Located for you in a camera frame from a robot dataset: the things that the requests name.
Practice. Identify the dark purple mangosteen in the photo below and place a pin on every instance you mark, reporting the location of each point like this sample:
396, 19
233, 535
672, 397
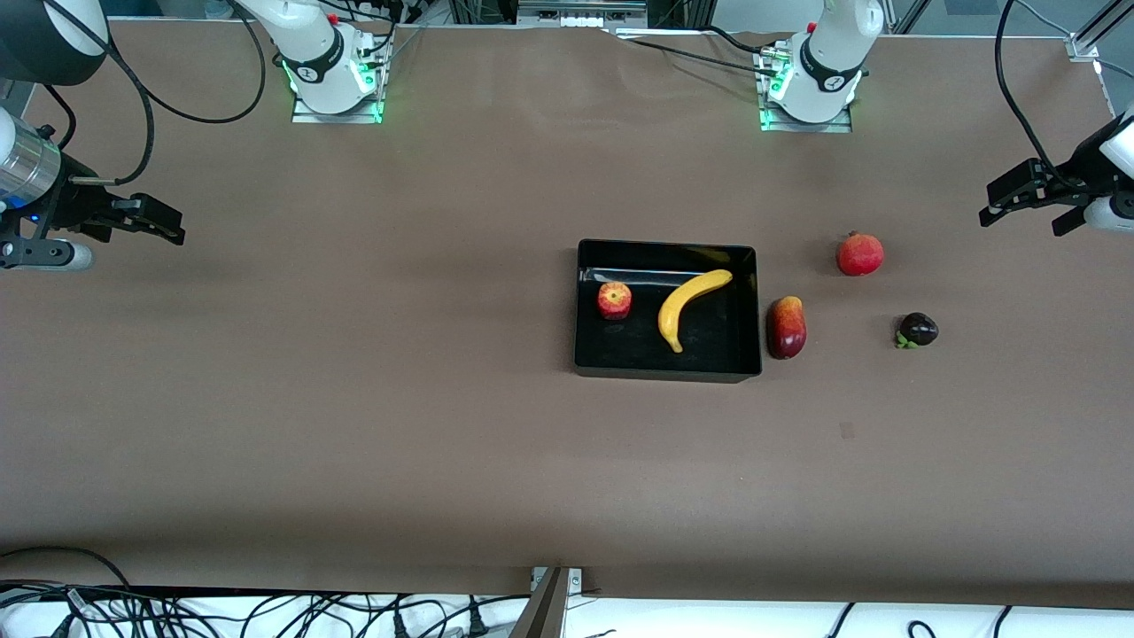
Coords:
920, 330

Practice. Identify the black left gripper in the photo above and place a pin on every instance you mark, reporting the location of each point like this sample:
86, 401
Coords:
1069, 183

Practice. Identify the red yellow mango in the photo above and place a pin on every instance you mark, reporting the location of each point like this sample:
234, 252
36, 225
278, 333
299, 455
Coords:
786, 328

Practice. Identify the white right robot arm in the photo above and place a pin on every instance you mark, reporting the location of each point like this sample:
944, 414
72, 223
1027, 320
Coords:
310, 44

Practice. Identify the grey power strip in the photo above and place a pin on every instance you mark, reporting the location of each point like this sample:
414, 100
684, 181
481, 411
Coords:
576, 15

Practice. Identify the aluminium frame structure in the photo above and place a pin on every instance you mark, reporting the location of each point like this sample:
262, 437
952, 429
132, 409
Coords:
682, 11

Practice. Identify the black rectangular plastic tray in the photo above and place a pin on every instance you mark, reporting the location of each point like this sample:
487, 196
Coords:
709, 354

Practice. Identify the aluminium corner bracket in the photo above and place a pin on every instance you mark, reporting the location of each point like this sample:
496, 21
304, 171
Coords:
1083, 46

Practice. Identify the red pomegranate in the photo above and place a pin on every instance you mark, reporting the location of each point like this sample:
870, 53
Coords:
859, 254

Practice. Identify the grey metal table bracket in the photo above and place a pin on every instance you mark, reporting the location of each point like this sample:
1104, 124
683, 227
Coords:
549, 607

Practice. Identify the red yellow apple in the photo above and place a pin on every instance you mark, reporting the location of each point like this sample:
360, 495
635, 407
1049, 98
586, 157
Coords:
614, 300

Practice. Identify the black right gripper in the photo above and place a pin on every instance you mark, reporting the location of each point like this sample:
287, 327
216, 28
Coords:
73, 209

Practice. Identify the yellow banana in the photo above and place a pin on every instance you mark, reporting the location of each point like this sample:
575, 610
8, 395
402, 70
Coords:
678, 301

